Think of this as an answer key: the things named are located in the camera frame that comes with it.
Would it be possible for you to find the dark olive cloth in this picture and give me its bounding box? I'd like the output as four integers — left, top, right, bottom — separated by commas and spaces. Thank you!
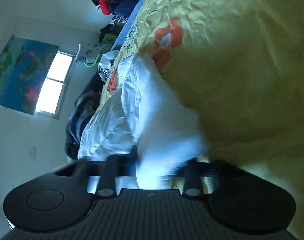
99, 24, 124, 43

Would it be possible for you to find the flower printed window blind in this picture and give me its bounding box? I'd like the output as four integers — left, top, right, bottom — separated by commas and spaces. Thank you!
0, 36, 60, 115

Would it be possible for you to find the blue bed sheet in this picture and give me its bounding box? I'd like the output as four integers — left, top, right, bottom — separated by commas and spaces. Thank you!
112, 0, 155, 53

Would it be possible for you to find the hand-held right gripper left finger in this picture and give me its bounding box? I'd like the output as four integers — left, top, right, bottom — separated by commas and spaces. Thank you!
51, 154, 139, 198

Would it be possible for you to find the window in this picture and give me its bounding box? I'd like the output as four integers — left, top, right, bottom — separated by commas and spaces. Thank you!
34, 51, 76, 119

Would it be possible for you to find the checked cloth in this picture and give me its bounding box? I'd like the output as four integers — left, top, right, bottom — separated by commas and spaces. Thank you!
110, 14, 130, 27

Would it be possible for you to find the pile of dark clothes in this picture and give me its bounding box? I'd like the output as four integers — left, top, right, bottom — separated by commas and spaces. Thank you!
64, 70, 110, 159

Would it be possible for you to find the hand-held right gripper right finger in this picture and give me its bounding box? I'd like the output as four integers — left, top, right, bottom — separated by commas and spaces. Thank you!
177, 159, 245, 198

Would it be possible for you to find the crumpled silver white bag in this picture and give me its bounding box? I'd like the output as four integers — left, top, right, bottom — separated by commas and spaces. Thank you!
97, 50, 122, 80

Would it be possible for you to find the floral pillow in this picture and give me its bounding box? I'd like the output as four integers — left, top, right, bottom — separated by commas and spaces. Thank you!
76, 42, 105, 63

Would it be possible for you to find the yellow printed blanket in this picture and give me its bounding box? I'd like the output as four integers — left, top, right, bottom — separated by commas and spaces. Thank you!
94, 0, 304, 233

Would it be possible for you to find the green plastic chair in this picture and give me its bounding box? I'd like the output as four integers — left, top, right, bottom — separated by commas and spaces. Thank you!
78, 34, 117, 68

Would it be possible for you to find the white padded jacket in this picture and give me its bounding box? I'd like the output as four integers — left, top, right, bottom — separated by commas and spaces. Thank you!
77, 54, 210, 190

